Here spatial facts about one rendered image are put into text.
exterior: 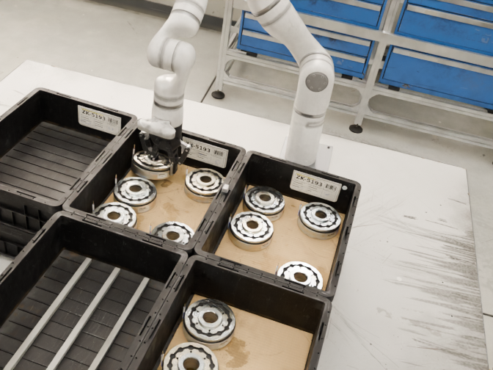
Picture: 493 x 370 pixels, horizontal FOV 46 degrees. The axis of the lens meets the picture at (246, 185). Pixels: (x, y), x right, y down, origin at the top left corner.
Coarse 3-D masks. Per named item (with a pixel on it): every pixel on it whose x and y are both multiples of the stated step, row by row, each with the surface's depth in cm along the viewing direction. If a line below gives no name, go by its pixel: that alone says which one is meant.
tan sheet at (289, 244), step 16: (240, 208) 146; (288, 208) 149; (272, 224) 144; (288, 224) 145; (224, 240) 137; (272, 240) 139; (288, 240) 140; (304, 240) 141; (320, 240) 142; (336, 240) 143; (224, 256) 133; (240, 256) 134; (256, 256) 135; (272, 256) 135; (288, 256) 136; (304, 256) 137; (320, 256) 138; (272, 272) 131; (320, 272) 134
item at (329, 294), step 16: (272, 160) 148; (240, 176) 141; (336, 176) 146; (224, 192) 135; (352, 208) 137; (208, 224) 126; (208, 256) 119; (256, 272) 117; (336, 272) 122; (304, 288) 116; (336, 288) 117
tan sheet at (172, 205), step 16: (128, 176) 150; (176, 176) 153; (112, 192) 144; (160, 192) 147; (176, 192) 148; (160, 208) 142; (176, 208) 143; (192, 208) 144; (144, 224) 137; (192, 224) 140
